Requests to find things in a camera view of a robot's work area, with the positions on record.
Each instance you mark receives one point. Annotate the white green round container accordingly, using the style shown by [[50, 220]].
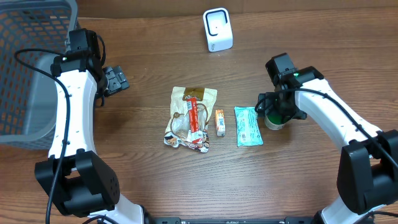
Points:
[[274, 122]]

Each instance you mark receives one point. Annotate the small orange snack packet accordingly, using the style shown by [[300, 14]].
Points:
[[220, 123]]

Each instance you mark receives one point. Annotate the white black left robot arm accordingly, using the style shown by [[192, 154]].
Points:
[[77, 181]]

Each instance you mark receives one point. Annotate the beige pet treat bag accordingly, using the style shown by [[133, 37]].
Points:
[[177, 132]]

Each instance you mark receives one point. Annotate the teal orange snack packet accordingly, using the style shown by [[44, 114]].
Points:
[[247, 129]]

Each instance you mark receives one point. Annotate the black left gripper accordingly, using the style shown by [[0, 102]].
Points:
[[116, 81]]

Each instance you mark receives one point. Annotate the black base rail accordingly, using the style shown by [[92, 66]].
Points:
[[286, 220]]

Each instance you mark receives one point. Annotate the red stick snack packet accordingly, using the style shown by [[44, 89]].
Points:
[[193, 114]]

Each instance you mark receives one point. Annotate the grey plastic mesh basket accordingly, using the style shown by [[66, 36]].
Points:
[[32, 33]]

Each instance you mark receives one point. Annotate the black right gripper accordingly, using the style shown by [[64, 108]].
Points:
[[286, 115]]

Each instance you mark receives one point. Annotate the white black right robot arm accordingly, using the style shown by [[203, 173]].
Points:
[[367, 173]]

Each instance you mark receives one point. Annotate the white barcode scanner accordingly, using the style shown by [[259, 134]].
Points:
[[218, 30]]

